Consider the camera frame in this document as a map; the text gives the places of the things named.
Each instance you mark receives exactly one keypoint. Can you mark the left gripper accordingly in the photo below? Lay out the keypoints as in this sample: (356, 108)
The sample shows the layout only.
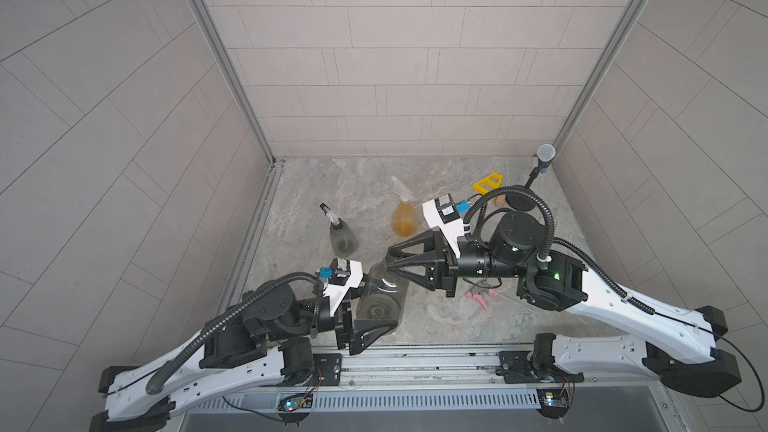
(344, 329)

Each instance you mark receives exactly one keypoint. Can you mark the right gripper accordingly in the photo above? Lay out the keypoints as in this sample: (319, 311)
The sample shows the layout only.
(440, 254)

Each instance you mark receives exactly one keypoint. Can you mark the dark grey bottle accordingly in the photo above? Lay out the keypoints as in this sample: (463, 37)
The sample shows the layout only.
(384, 295)

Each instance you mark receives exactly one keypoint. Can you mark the orange plastic bottle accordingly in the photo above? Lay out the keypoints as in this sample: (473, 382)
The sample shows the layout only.
(405, 220)

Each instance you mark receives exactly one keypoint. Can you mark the pink grey spray nozzle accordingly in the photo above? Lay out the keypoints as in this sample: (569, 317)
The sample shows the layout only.
(480, 294)

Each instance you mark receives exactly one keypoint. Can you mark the clear spray nozzle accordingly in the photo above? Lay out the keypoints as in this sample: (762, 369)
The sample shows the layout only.
(404, 193)

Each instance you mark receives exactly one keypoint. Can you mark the black white spray nozzle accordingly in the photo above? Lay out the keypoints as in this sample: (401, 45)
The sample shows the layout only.
(332, 216)

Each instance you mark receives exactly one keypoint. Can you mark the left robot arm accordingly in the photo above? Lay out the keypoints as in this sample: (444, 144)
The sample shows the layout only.
(264, 340)

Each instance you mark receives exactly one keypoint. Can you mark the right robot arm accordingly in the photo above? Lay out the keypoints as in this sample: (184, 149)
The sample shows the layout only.
(675, 345)

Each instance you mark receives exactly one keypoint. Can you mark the yellow triangle block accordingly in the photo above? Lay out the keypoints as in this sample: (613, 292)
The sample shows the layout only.
(489, 183)

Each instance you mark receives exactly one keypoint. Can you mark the microphone on black stand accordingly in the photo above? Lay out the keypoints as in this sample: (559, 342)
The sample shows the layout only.
(545, 155)

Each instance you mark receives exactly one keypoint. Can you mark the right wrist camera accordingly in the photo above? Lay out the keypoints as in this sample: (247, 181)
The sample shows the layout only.
(446, 214)

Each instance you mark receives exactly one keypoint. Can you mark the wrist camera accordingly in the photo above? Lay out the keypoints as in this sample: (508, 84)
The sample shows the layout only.
(446, 214)
(338, 279)

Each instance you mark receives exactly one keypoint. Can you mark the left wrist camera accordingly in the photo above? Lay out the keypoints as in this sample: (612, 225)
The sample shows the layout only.
(338, 279)

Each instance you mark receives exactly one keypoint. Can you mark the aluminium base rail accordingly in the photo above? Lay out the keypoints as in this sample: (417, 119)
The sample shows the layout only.
(418, 379)

